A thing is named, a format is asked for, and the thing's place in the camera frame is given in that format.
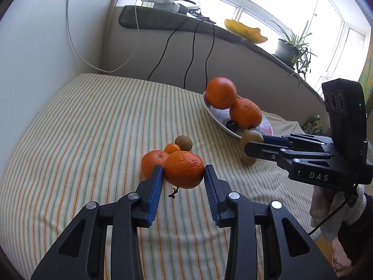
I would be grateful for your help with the large orange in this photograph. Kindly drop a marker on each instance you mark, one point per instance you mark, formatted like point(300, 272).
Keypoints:
point(245, 113)
point(221, 92)

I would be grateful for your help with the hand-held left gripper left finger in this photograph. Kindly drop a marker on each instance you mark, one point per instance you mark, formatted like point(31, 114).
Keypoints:
point(156, 192)

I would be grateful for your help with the white window frame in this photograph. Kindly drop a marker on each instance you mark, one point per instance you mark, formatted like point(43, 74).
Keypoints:
point(242, 5)

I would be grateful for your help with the white box device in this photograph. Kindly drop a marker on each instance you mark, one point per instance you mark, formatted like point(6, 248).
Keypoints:
point(167, 7)

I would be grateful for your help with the mandarin with stem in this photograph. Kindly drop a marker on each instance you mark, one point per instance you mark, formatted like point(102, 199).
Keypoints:
point(183, 169)

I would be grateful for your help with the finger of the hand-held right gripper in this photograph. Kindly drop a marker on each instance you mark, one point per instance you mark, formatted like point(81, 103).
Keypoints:
point(276, 140)
point(262, 150)

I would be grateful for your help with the green packet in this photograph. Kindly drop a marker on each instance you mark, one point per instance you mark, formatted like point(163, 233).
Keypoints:
point(314, 125)

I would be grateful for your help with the pink cloth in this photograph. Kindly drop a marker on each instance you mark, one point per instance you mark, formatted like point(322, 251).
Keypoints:
point(339, 256)

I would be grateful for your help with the floral white plate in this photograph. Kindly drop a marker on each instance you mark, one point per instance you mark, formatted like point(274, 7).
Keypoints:
point(214, 115)

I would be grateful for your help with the person's right hand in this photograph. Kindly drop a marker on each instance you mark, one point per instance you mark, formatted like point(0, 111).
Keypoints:
point(320, 210)

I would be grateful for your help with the white refrigerator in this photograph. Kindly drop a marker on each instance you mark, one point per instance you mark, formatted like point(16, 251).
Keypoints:
point(43, 49)

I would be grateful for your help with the dark plum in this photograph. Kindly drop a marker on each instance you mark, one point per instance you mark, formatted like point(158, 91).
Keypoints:
point(232, 125)

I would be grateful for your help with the dark clothing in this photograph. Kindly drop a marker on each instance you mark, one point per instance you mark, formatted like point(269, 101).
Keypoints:
point(358, 239)

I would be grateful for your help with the potted green plant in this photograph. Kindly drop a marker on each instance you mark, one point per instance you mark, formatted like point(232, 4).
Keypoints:
point(287, 52)

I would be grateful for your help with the small kumquat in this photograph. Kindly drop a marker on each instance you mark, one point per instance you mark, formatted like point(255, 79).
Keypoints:
point(172, 148)

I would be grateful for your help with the large kiwi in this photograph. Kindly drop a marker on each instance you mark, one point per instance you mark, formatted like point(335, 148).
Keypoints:
point(252, 136)

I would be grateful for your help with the striped cloth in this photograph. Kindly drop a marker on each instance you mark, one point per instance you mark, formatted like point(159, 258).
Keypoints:
point(87, 151)

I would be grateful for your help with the small kiwi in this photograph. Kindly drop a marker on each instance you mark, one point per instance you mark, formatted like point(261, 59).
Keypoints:
point(183, 143)

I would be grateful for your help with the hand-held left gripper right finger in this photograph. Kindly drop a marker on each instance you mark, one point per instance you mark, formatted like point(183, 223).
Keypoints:
point(212, 192)

